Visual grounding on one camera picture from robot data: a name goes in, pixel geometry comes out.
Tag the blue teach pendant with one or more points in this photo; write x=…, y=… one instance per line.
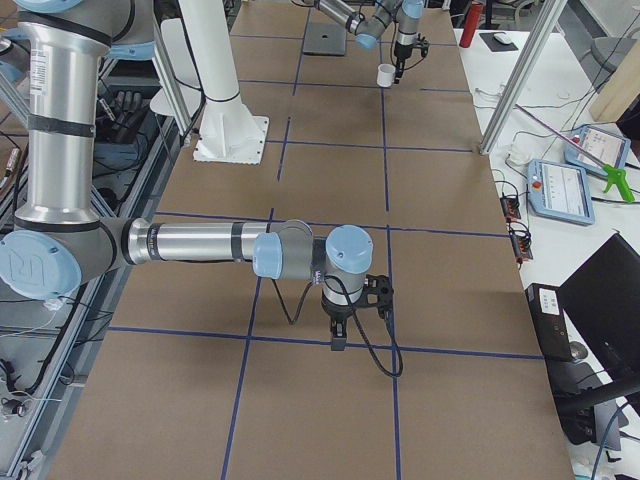
x=610, y=148
x=560, y=191

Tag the silver closed laptop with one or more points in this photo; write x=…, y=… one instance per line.
x=323, y=39

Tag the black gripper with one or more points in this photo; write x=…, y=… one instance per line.
x=336, y=313
x=402, y=51

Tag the brown paper table cover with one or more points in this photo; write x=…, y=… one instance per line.
x=208, y=372

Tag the black box device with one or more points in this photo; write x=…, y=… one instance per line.
x=549, y=322

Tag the black monitor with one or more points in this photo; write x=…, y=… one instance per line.
x=601, y=299

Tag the white plastic cup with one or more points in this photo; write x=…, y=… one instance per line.
x=385, y=75

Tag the far blue teach pendant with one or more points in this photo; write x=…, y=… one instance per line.
x=610, y=148

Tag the black computer mouse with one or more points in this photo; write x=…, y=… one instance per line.
x=503, y=38

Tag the red cylinder bottle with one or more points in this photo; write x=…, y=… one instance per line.
x=472, y=18

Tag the aluminium frame post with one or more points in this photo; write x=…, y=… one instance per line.
x=527, y=59

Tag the near blue teach pendant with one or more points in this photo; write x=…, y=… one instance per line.
x=560, y=191

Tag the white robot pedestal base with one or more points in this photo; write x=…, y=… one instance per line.
x=228, y=132

